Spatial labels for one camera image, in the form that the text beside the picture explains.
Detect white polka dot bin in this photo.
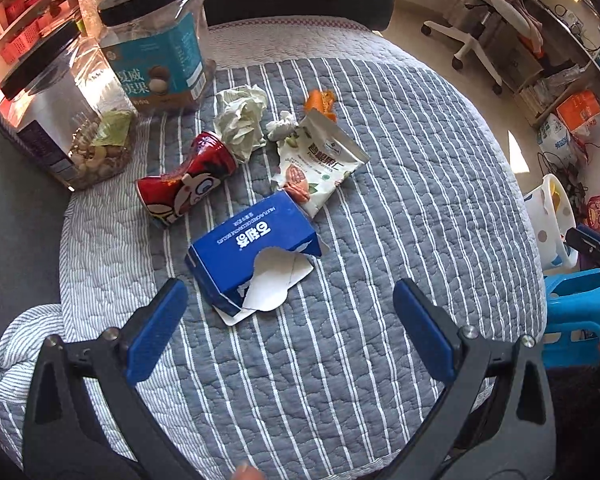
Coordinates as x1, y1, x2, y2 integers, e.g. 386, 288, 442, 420
522, 173, 579, 275

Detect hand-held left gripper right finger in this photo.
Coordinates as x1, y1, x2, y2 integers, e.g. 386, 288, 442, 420
380, 277, 558, 480

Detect orange peel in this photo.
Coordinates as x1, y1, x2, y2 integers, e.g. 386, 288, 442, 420
304, 89, 339, 123

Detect orange cardboard box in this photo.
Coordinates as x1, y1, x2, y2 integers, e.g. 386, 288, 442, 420
556, 90, 600, 141

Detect white printed sack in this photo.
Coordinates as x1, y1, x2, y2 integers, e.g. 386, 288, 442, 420
536, 112, 581, 166

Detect large tissue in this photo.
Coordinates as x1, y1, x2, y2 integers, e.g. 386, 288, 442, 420
214, 85, 269, 163

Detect grey sofa backrest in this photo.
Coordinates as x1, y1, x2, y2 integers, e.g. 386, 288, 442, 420
0, 105, 70, 366

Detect red cartoon can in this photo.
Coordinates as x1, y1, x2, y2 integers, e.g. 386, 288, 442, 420
136, 131, 238, 228

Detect white office chair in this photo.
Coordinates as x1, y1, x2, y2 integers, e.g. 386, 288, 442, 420
422, 0, 518, 93

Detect teal label nut jar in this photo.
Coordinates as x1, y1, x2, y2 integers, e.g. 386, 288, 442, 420
97, 0, 217, 118

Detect small tissue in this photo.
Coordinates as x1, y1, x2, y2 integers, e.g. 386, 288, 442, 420
266, 110, 299, 142

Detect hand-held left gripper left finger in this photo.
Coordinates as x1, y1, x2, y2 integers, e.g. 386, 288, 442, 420
22, 277, 205, 480

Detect dark label nut jar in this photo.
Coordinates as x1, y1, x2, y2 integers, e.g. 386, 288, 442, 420
0, 20, 139, 191

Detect white nut snack pouch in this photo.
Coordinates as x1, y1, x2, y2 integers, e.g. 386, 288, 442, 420
271, 109, 371, 220

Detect blue biscuit box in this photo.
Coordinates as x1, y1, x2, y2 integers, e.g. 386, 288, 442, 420
185, 190, 333, 326

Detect wooden desk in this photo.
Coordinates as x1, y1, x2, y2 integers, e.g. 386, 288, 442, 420
512, 0, 600, 128

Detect blue plastic stool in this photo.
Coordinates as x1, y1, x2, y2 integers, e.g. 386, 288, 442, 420
540, 268, 600, 368

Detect pink storage baskets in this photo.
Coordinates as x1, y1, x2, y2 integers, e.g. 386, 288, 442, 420
0, 0, 55, 63

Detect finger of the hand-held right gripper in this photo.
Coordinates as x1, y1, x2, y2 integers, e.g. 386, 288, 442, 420
566, 230, 600, 281
575, 224, 600, 253

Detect tangle of black cables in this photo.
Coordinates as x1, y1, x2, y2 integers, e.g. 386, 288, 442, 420
537, 150, 588, 196

